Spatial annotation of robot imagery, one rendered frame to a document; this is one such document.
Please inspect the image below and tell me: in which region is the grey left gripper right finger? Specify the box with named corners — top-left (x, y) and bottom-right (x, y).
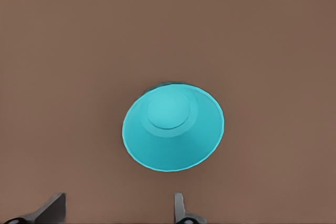
top-left (173, 192), bottom-right (208, 224)

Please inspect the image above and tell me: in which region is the turquoise bowl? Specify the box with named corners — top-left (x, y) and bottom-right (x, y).
top-left (121, 81), bottom-right (225, 173)

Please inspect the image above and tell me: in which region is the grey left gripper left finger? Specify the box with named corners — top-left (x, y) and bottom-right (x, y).
top-left (1, 192), bottom-right (66, 224)

